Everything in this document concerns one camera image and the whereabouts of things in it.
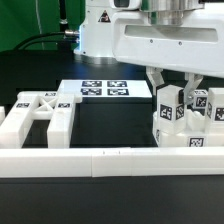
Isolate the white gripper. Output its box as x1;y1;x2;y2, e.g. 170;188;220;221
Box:
111;4;224;105

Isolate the white chair seat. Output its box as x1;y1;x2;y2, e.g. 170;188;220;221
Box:
152;109;224;147

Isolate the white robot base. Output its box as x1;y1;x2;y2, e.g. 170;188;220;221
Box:
73;0;134;65

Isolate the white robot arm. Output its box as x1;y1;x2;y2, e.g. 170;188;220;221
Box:
109;0;224;104

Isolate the white tagged cube right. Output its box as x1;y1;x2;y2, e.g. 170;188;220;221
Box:
192;89;208;109

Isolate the white left fence stub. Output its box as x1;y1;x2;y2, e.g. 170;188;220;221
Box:
0;106;5;125

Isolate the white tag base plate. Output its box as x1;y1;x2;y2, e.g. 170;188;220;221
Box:
58;80;152;99

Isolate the white front fence wall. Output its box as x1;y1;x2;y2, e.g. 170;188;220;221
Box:
0;147;224;178

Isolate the black cable bundle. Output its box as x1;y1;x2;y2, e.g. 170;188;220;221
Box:
13;29;81;52

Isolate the white chair back frame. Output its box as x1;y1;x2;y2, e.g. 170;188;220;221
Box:
0;91;82;149

